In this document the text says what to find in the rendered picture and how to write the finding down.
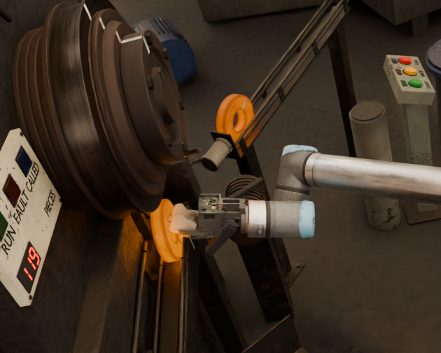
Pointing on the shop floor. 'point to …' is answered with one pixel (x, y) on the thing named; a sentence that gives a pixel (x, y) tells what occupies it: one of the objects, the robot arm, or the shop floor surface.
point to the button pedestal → (415, 129)
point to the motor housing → (262, 260)
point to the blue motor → (181, 58)
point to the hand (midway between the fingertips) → (165, 224)
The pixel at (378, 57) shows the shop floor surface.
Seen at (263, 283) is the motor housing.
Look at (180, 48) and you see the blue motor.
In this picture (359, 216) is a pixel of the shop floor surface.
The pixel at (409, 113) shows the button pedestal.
